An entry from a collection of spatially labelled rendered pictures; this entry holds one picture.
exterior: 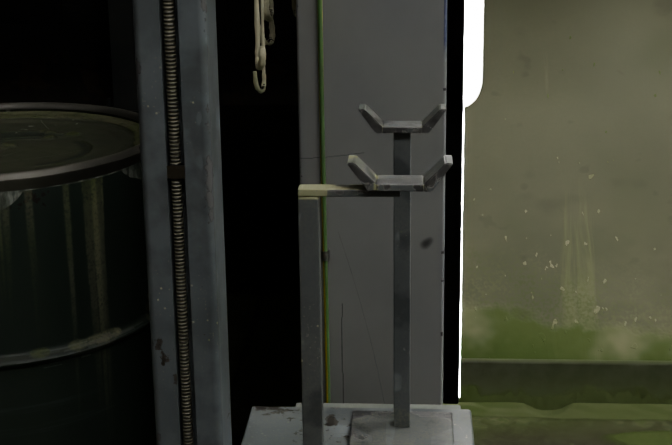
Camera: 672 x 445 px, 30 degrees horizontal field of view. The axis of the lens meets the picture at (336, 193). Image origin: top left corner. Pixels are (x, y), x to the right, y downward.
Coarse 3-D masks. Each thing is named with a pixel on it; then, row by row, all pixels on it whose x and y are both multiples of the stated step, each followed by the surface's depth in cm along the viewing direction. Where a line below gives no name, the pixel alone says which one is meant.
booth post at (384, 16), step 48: (336, 0) 148; (384, 0) 148; (432, 0) 148; (336, 48) 150; (384, 48) 150; (432, 48) 149; (336, 96) 152; (384, 96) 151; (432, 96) 151; (336, 144) 153; (384, 144) 153; (432, 144) 152; (432, 192) 154; (336, 240) 156; (384, 240) 156; (432, 240) 156; (336, 288) 158; (384, 288) 158; (432, 288) 157; (336, 336) 160; (384, 336) 159; (432, 336) 159; (336, 384) 162; (384, 384) 161; (432, 384) 161
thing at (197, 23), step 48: (144, 0) 100; (192, 0) 99; (144, 48) 101; (192, 48) 100; (144, 96) 102; (192, 96) 101; (144, 144) 103; (192, 144) 102; (144, 192) 104; (192, 192) 104; (192, 240) 105; (192, 288) 106; (192, 336) 107; (192, 384) 110; (192, 432) 110
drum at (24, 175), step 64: (0, 192) 186; (64, 192) 191; (128, 192) 201; (0, 256) 188; (64, 256) 193; (128, 256) 203; (0, 320) 191; (64, 320) 195; (128, 320) 205; (0, 384) 194; (64, 384) 198; (128, 384) 207
